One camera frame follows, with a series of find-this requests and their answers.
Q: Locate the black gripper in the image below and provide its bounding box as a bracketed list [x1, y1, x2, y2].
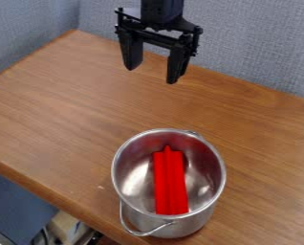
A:
[115, 0, 203, 84]

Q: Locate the shiny metal pot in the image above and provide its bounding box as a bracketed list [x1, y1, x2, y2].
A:
[111, 128, 227, 238]

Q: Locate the red long plastic object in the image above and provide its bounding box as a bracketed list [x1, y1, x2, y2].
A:
[153, 145, 190, 215]

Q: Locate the beige box under table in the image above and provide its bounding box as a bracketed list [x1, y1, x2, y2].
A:
[46, 211, 94, 245]

